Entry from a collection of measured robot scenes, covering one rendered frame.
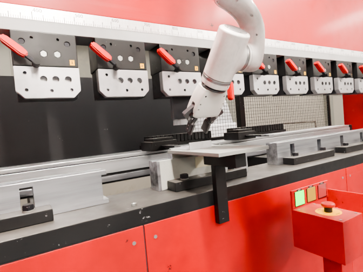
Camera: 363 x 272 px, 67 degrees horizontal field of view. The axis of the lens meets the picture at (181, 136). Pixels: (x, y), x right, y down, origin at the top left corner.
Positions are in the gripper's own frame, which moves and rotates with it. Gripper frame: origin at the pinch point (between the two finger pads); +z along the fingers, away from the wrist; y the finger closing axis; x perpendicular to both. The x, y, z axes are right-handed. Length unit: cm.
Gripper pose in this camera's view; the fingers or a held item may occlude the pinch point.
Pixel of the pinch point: (197, 127)
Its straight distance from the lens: 87.3
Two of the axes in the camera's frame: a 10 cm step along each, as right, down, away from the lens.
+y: -8.5, 0.9, -5.2
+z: -2.7, 7.7, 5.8
